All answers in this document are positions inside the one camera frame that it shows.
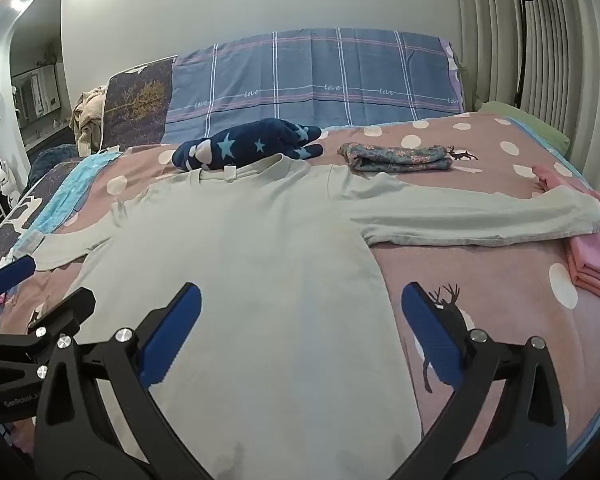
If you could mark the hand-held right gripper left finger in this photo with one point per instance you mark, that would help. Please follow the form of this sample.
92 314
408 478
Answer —
172 335

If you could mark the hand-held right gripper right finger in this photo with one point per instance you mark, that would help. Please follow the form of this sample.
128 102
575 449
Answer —
430 335

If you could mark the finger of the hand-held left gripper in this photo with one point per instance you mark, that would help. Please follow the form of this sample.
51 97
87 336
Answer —
72 307
10 272

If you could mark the off-white long-sleeve shirt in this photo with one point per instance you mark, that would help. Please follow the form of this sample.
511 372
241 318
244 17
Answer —
260 260

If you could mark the beige clothes pile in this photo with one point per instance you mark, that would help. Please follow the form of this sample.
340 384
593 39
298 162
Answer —
87 115

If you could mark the dark purple printed blanket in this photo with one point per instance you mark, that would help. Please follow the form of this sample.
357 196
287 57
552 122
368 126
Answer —
10 230

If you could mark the pink polka dot bedspread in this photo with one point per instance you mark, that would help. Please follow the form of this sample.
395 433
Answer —
480 280

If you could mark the white cat figurine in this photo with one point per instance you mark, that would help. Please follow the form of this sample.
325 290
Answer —
9 182

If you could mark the light blue blanket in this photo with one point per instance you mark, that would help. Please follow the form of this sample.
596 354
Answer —
75 185

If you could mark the dark blue fuzzy blanket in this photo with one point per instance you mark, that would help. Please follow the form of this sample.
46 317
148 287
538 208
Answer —
55 157

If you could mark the folded pink cloth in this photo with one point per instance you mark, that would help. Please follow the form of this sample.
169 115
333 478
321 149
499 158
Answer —
595 270

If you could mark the folded floral cloth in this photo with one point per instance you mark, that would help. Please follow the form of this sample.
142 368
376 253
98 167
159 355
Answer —
395 157

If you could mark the navy star fleece garment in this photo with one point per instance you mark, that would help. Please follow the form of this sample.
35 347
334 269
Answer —
250 142

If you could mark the dark tree print pillow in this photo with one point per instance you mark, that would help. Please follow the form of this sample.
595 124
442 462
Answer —
140 100

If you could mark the green bed sheet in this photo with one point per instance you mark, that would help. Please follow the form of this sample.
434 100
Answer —
530 120

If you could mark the blue plaid pillow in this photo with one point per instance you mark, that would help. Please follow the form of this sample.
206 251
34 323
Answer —
305 75

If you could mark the grey curtain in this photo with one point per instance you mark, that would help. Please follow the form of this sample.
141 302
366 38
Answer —
555 60

